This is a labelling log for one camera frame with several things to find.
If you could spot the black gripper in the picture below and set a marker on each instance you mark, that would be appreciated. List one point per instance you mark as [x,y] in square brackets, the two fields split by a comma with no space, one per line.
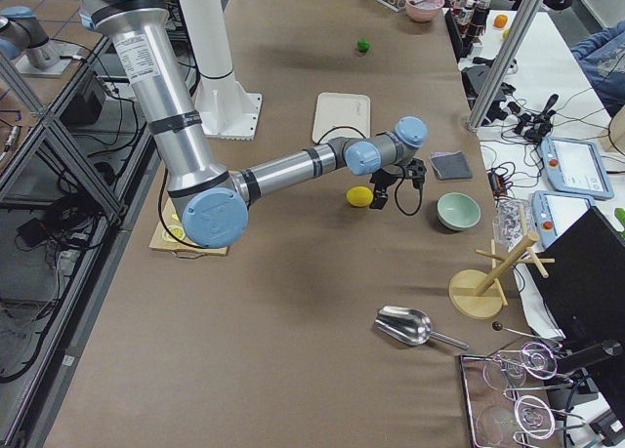
[382,183]

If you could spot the yellow lemon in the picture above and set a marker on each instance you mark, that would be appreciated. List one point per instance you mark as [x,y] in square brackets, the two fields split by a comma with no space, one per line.
[359,196]

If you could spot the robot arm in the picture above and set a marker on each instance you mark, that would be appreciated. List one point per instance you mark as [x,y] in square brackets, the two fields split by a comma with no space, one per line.
[24,40]
[212,202]

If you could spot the white rabbit tray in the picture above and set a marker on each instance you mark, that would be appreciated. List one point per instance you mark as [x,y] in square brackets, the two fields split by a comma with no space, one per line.
[341,115]

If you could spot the black glass tray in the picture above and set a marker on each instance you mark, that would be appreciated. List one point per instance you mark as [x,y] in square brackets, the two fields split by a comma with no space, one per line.
[499,415]

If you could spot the mint green bowl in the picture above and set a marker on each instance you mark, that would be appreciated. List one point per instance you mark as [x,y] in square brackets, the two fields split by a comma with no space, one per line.
[458,211]

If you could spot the grey folded cloth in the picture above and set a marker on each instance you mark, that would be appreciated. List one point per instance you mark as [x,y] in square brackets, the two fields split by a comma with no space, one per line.
[451,166]

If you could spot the metal scoop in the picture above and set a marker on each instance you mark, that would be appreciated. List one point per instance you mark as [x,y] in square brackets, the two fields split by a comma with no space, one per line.
[411,326]

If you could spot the wooden mug tree stand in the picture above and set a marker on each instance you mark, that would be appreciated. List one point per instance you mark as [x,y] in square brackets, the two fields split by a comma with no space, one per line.
[480,295]

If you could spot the green lime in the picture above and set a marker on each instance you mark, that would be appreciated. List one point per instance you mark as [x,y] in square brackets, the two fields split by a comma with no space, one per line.
[363,45]

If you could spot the teach pendant near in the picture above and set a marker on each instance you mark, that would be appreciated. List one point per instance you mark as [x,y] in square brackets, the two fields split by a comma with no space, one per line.
[555,212]

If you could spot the teach pendant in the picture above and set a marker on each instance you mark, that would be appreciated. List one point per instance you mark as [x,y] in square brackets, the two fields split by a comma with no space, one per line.
[575,166]
[555,212]

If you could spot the pink bowl with ice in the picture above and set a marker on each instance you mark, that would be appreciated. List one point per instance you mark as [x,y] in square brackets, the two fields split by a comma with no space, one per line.
[423,10]

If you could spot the teach pendant far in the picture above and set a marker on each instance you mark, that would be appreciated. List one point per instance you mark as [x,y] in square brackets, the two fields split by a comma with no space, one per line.
[575,166]

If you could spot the lemon slice lower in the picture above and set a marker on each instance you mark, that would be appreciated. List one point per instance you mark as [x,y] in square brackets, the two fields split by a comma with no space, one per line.
[173,233]

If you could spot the wooden cutting board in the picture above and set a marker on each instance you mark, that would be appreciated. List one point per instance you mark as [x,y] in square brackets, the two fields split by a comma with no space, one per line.
[186,246]

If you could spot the black monitor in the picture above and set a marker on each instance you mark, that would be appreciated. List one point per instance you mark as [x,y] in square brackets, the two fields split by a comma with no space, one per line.
[584,292]

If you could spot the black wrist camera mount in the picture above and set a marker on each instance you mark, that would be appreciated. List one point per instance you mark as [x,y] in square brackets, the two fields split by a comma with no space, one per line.
[415,171]

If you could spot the aluminium frame post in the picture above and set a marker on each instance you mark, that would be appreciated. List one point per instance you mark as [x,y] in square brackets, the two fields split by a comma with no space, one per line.
[520,25]

